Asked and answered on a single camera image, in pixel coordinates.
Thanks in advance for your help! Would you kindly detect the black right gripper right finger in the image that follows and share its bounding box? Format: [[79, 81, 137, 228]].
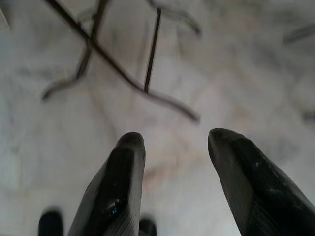
[[207, 127, 315, 236]]

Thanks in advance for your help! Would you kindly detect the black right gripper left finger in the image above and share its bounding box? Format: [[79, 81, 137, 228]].
[[67, 132, 146, 236]]

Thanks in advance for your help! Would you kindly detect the black right robot foot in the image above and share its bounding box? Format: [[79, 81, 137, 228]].
[[139, 218, 158, 236]]

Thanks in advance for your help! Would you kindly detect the black robot foot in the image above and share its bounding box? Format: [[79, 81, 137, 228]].
[[38, 210, 63, 236], [139, 218, 158, 236]]

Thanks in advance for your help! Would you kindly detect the black left robot foot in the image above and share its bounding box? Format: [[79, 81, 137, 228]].
[[38, 210, 63, 236]]

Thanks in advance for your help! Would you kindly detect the dark metal folding table frame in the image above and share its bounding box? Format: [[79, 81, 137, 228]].
[[41, 0, 202, 123]]

